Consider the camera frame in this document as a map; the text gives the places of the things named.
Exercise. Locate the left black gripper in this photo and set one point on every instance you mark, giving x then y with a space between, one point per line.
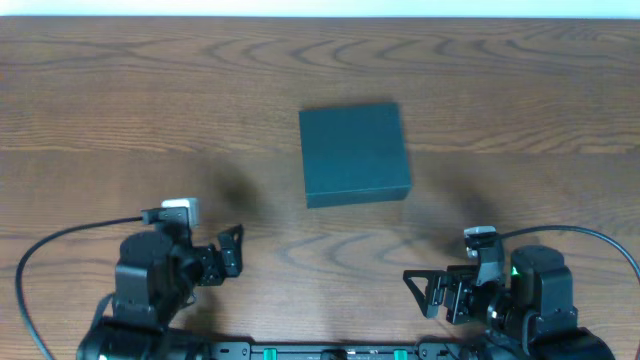
214 261

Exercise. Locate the black gift box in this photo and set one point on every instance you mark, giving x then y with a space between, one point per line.
354 155

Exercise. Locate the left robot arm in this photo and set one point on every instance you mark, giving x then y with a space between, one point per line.
155 278

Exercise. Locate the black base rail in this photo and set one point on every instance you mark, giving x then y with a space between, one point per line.
428 350

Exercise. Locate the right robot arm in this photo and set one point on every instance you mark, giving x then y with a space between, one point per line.
528 312

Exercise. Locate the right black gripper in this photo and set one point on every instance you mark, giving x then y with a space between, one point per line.
451 292

